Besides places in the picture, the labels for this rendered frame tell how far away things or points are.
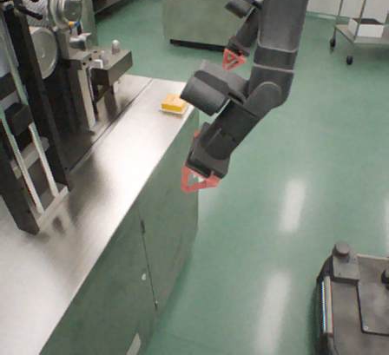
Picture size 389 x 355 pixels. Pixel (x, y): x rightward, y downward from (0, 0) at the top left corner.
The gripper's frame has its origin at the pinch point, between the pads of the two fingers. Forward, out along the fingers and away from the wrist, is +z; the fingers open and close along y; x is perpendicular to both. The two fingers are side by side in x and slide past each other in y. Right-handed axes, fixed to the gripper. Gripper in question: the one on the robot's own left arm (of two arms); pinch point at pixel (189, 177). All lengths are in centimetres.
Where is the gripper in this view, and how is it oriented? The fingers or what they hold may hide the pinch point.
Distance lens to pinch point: 66.2
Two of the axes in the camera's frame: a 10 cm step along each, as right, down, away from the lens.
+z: -4.8, 6.0, 6.4
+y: -2.0, 6.3, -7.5
